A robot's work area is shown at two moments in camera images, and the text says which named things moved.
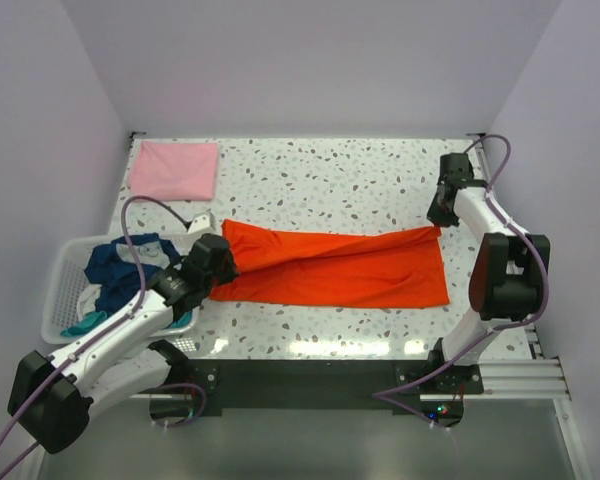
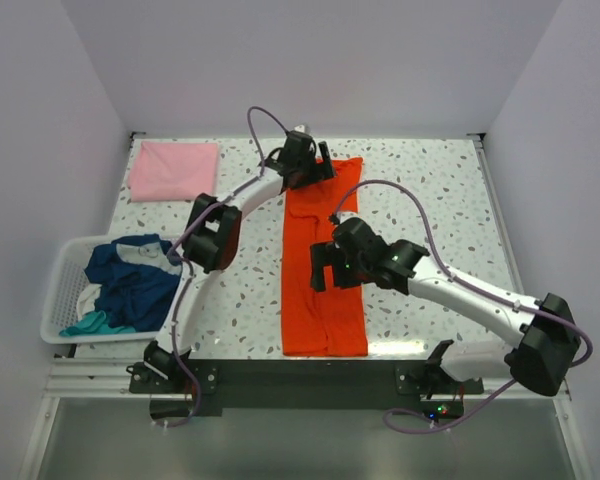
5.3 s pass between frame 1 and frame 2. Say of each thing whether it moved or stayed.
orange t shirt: moved
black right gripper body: moved
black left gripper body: moved
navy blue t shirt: stayed
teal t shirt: stayed
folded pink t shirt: stayed
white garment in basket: stayed
